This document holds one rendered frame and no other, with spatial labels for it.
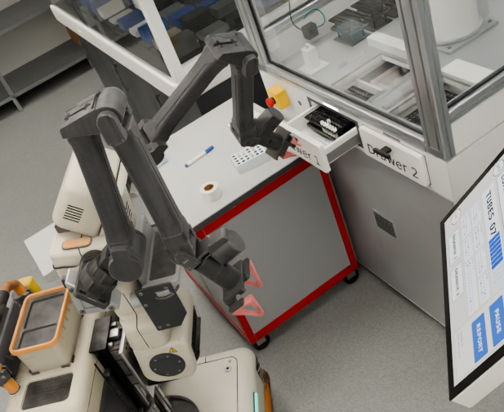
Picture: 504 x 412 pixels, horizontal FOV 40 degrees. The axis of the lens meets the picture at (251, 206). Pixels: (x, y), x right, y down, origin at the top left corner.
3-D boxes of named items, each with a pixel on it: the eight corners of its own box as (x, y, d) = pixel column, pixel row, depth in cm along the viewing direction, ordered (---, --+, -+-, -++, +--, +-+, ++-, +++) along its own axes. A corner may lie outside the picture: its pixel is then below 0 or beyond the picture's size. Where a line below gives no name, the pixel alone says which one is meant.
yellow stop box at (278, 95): (280, 111, 265) (274, 96, 260) (269, 105, 270) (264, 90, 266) (291, 105, 266) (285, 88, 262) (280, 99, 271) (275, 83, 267)
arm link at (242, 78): (221, 35, 184) (242, 63, 179) (240, 26, 185) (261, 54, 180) (227, 130, 221) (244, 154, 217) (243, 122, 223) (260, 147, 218)
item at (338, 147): (327, 165, 231) (323, 151, 227) (285, 140, 250) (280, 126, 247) (417, 105, 240) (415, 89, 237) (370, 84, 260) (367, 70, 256)
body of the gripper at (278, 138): (292, 133, 226) (276, 127, 221) (278, 161, 228) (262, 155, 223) (282, 126, 231) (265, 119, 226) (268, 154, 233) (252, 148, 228)
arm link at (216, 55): (211, 19, 176) (231, 45, 172) (245, 31, 187) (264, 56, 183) (118, 142, 196) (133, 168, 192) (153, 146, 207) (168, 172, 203)
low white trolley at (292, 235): (257, 362, 286) (189, 228, 241) (191, 287, 334) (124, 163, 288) (366, 281, 301) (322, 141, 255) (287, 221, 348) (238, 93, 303)
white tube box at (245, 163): (239, 174, 256) (236, 166, 254) (232, 164, 263) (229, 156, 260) (269, 158, 257) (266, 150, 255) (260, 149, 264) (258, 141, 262)
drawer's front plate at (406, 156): (426, 187, 209) (420, 158, 203) (365, 154, 231) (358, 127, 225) (430, 184, 210) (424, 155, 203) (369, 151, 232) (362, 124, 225)
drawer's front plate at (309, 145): (327, 174, 230) (318, 147, 223) (279, 144, 252) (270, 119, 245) (331, 171, 230) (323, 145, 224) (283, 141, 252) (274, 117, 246)
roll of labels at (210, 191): (202, 204, 249) (199, 195, 247) (203, 192, 255) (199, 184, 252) (221, 199, 248) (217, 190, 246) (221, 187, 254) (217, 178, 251)
